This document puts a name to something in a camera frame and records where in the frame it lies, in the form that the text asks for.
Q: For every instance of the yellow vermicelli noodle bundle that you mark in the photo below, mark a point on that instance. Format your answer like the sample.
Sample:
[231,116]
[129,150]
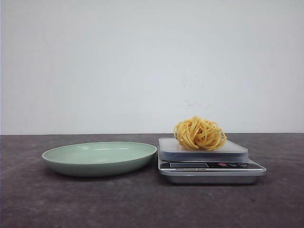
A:
[198,133]

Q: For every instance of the light green round plate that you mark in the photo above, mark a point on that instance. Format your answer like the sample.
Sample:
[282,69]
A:
[99,159]

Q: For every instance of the silver digital kitchen scale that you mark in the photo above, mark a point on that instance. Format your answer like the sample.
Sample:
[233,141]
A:
[229,164]

